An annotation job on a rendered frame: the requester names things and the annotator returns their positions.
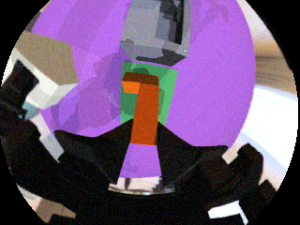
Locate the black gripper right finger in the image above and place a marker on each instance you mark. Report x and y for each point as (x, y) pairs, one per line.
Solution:
(177, 157)

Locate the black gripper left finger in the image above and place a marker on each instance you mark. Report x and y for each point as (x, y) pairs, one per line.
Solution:
(107, 151)

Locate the orange l-shaped part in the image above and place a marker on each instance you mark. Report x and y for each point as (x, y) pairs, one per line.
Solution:
(145, 124)

